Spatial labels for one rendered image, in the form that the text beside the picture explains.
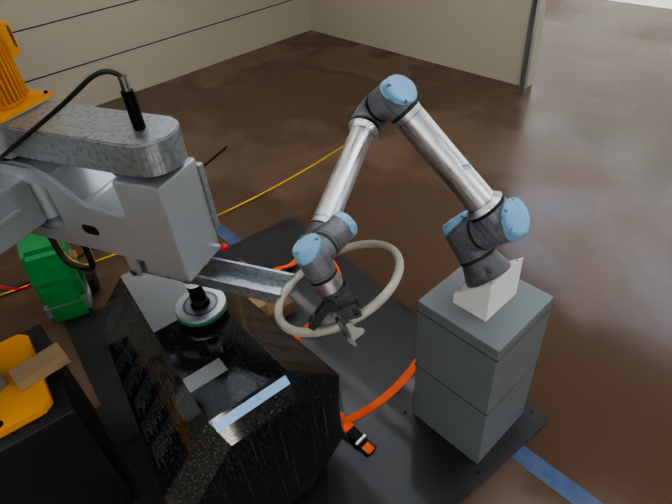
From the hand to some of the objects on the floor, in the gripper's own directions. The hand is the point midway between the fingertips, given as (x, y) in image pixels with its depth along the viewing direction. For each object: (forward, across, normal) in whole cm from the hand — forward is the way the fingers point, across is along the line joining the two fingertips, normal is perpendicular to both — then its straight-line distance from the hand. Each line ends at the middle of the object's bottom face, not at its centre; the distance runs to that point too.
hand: (351, 338), depth 162 cm
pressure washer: (+18, +182, +198) cm, 270 cm away
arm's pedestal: (+121, +62, -19) cm, 137 cm away
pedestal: (+52, +51, +178) cm, 193 cm away
